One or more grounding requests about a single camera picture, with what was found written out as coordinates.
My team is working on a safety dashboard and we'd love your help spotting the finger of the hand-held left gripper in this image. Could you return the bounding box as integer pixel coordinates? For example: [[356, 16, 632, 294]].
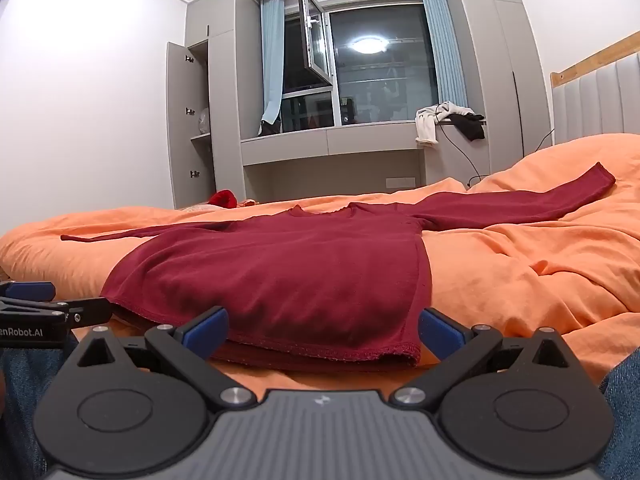
[[0, 281, 56, 302], [0, 297, 114, 326]]

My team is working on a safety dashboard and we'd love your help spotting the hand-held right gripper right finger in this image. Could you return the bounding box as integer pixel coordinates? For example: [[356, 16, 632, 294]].
[[389, 307, 583, 408]]

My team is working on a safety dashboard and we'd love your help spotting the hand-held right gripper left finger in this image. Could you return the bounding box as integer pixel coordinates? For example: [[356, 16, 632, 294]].
[[59, 306, 259, 409]]

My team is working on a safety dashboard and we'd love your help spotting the dark red long-sleeve sweater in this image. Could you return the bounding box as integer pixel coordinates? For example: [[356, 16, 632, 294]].
[[60, 162, 617, 369]]

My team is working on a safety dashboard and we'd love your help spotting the person's left leg in jeans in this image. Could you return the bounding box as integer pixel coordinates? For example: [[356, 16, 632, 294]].
[[0, 334, 82, 480]]

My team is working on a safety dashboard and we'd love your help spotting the person's leg in jeans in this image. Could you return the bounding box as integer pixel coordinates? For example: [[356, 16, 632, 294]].
[[599, 360, 640, 480], [0, 334, 82, 480]]

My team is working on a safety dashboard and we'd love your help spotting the orange blanket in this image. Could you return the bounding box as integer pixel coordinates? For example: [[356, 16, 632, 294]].
[[0, 132, 640, 397]]

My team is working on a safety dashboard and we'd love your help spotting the pale pink patterned cloth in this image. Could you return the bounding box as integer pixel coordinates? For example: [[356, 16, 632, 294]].
[[182, 200, 261, 212]]

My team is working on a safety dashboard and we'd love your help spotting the bright red cloth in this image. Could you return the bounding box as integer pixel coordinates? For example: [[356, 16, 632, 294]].
[[208, 189, 239, 209]]

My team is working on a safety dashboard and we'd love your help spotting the person's right leg in jeans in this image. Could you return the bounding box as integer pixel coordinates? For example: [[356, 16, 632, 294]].
[[599, 360, 640, 480]]

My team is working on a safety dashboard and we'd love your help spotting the white garment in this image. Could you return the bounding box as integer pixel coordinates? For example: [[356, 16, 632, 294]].
[[414, 101, 477, 149]]

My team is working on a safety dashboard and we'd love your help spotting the black garment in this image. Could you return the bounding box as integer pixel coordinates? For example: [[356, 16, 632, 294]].
[[449, 113, 487, 142]]

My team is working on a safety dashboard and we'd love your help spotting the grey wardrobe door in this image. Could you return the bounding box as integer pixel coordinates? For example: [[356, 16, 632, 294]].
[[166, 41, 212, 210]]

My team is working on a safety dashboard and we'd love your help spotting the grey window ledge cabinet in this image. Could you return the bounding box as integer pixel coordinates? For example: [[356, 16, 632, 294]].
[[240, 120, 489, 167]]

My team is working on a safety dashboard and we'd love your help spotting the large glass window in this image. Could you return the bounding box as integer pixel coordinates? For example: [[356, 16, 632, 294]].
[[280, 2, 442, 134]]

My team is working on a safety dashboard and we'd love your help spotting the grey built-in wardrobe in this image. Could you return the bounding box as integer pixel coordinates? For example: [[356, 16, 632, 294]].
[[184, 0, 552, 211]]

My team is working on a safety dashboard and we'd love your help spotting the light blue sheer curtain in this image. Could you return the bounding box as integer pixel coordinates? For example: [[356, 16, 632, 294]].
[[258, 0, 287, 123]]

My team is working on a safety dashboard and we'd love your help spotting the grey padded wooden headboard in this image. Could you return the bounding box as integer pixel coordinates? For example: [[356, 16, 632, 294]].
[[550, 30, 640, 150]]

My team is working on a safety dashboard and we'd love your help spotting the blue pleated curtain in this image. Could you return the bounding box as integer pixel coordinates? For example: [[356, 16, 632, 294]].
[[415, 0, 469, 111]]

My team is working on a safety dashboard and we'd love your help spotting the white-framed window sash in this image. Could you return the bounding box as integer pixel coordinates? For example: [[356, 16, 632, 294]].
[[298, 0, 335, 87]]

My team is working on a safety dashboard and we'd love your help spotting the black cable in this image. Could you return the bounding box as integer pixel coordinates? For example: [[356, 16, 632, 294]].
[[434, 104, 557, 189]]

